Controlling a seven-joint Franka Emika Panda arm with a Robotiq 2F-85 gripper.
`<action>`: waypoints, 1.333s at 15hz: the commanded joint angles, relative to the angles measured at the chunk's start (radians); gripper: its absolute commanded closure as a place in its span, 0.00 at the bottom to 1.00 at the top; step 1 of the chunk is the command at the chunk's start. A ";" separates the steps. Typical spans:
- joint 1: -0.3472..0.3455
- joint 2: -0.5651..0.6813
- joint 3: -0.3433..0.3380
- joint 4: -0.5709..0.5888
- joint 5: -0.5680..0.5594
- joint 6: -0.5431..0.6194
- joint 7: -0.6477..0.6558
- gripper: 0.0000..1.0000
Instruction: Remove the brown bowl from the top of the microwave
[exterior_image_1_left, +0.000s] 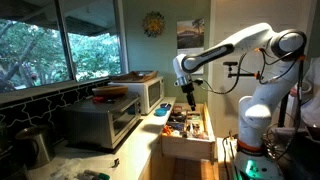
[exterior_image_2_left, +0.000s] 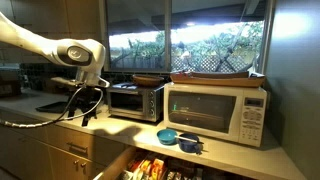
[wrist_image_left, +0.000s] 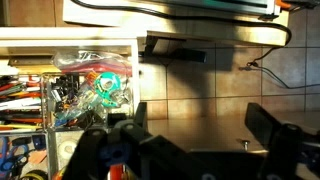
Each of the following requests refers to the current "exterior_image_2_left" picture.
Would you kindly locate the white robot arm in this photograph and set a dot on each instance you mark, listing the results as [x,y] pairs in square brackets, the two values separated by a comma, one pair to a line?
[87,55]

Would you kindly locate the white utensil in cup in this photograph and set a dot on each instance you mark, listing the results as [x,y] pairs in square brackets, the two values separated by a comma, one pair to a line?
[188,139]

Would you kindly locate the cabinet drawer handle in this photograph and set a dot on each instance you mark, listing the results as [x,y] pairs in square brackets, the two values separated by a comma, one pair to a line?
[77,147]

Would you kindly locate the white microwave oven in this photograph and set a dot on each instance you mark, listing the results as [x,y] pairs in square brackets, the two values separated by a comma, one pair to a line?
[229,113]

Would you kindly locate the black baking tray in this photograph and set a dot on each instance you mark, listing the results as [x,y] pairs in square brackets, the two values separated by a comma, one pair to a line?
[57,107]

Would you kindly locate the dark blue cup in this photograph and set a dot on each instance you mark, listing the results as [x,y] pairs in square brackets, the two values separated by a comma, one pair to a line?
[187,146]

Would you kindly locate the teal small bowl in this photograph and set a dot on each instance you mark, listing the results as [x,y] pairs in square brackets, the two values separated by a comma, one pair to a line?
[167,136]

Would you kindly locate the brown wooden bowl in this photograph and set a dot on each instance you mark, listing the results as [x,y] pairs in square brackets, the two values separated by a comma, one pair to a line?
[147,80]

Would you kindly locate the wooden tray on microwave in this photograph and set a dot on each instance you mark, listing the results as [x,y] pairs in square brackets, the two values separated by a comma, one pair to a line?
[242,79]

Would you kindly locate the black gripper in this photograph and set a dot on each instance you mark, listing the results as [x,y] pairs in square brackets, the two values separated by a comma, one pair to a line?
[86,99]

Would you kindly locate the silver toaster oven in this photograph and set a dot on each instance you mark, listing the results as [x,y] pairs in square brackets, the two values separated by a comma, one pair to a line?
[136,102]

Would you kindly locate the open wooden drawer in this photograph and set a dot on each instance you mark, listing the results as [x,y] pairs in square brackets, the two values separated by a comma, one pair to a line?
[140,164]

